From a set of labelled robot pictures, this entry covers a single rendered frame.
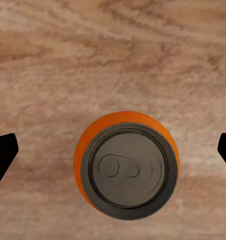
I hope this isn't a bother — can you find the can of soda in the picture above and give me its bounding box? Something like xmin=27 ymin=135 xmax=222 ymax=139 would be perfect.
xmin=73 ymin=111 xmax=180 ymax=221

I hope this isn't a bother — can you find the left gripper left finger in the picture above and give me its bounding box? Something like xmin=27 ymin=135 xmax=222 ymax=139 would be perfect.
xmin=0 ymin=133 xmax=19 ymax=181

